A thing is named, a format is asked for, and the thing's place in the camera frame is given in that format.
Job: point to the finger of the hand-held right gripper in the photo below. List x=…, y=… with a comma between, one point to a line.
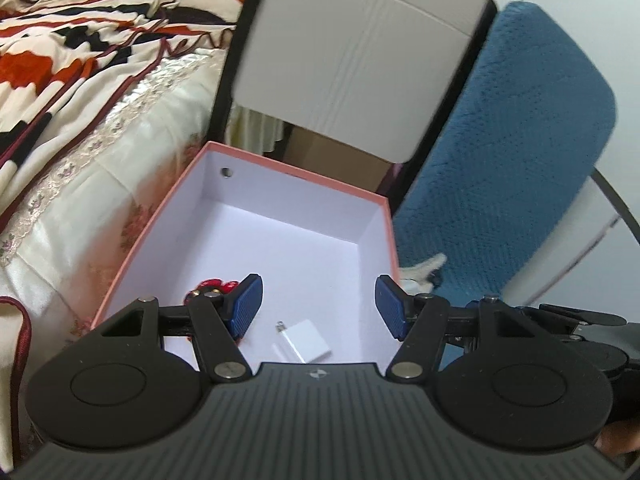
x=575, y=314

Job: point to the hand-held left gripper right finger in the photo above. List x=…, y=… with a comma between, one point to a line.
x=392, y=310

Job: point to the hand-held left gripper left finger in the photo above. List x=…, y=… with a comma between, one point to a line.
x=247, y=305

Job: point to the white fluffy hair clip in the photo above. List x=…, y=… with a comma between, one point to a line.
x=430, y=264

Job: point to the white plug charger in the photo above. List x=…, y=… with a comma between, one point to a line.
x=312, y=337

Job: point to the pink cardboard box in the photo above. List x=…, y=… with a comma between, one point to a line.
x=300, y=240

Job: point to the person's right hand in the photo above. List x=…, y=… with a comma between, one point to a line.
x=622, y=447

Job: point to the small red toy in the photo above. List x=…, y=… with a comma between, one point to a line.
x=220, y=285

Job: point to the black curved bar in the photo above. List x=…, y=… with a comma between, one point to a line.
x=617, y=200

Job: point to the brown cardboard box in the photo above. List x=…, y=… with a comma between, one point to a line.
x=340, y=160

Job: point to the blue fabric chair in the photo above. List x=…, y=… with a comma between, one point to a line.
x=500, y=160

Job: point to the cream lace bedspread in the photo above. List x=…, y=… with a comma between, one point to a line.
x=125, y=185

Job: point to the cream hanging cloth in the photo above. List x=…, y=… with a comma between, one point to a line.
x=255, y=130

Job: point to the cream cloth with red trim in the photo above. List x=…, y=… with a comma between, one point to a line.
x=10, y=360

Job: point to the red black patterned blanket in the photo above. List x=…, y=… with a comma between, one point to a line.
x=75, y=60

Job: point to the white chair with black frame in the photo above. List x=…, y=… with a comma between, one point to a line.
x=350, y=60

